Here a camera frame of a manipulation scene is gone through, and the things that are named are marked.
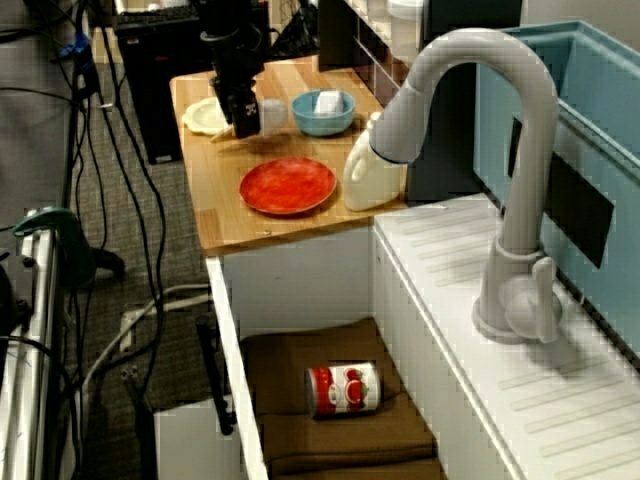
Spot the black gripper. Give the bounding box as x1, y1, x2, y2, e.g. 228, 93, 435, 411
209, 39, 265, 140

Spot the red round plate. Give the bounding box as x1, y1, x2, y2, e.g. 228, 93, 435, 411
238, 157, 337, 216

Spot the red and white toy sushi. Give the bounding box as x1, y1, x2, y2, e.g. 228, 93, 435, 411
313, 89, 351, 119

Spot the white detergent bottle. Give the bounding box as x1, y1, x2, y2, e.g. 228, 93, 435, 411
342, 112, 404, 211

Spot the cream scalloped plate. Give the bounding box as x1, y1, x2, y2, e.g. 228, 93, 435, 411
181, 96, 231, 136

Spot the black computer tower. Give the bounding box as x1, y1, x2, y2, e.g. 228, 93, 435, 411
114, 9, 274, 166

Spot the light blue bowl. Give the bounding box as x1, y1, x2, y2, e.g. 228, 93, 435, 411
290, 89, 356, 137

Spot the black keyboard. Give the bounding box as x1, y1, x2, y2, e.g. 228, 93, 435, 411
113, 8, 201, 27

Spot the black flat upright panel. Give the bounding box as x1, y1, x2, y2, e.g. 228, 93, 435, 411
318, 0, 362, 71

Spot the large white canister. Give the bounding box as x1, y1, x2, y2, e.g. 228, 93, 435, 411
387, 0, 426, 21

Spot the black stand foot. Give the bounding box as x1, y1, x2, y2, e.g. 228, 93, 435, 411
74, 247, 127, 282

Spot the green power tool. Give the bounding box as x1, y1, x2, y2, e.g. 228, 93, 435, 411
12, 207, 97, 287

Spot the tall black angled panel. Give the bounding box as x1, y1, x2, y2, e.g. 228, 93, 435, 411
404, 0, 524, 206

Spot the white toy sink basin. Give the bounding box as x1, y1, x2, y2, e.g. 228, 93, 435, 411
205, 192, 640, 480

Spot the grey toy faucet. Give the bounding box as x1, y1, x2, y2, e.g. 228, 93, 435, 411
368, 27, 564, 346

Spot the tomato print can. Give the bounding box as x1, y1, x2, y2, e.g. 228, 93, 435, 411
304, 362, 382, 419

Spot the white cabinet panel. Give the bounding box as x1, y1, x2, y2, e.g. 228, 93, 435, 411
153, 399, 242, 480

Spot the brown folded cloth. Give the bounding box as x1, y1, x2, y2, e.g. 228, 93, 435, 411
239, 317, 446, 480

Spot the teal plastic bin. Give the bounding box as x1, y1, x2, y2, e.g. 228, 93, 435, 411
474, 19, 640, 361

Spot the long black cable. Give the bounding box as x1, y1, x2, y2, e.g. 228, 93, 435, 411
49, 24, 169, 396

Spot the thick black cable bundle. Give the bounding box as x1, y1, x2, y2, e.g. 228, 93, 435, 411
67, 0, 109, 251

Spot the blue cable connector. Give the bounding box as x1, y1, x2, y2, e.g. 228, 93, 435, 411
55, 32, 92, 62

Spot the grey cable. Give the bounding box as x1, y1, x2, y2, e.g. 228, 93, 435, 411
79, 283, 211, 416

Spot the black upright bar handle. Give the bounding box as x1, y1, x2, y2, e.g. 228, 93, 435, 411
195, 317, 237, 436

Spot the aluminium frame rail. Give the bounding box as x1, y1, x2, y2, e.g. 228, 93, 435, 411
0, 219, 66, 480

